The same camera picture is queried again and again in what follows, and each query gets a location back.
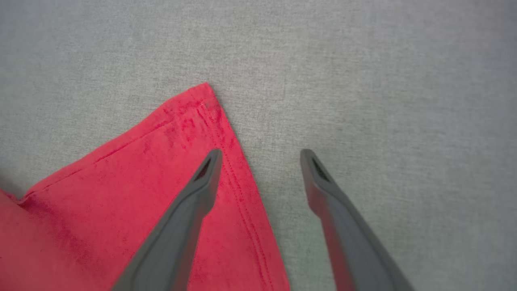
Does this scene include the red cloth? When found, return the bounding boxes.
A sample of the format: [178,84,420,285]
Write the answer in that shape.
[0,82,290,291]

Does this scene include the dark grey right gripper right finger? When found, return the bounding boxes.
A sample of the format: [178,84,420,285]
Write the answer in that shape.
[300,149,414,291]

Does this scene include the grey fabric sofa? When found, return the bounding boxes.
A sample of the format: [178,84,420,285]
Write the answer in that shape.
[0,0,517,291]

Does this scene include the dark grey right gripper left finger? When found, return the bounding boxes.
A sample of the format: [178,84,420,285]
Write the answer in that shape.
[111,149,223,291]

